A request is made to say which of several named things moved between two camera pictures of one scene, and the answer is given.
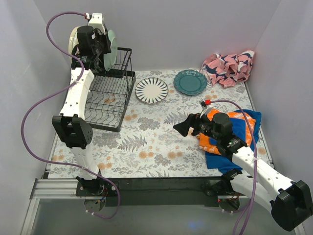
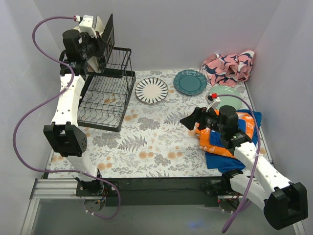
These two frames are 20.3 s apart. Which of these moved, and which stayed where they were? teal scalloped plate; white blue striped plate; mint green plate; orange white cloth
Moved: mint green plate
Stayed: white blue striped plate; orange white cloth; teal scalloped plate
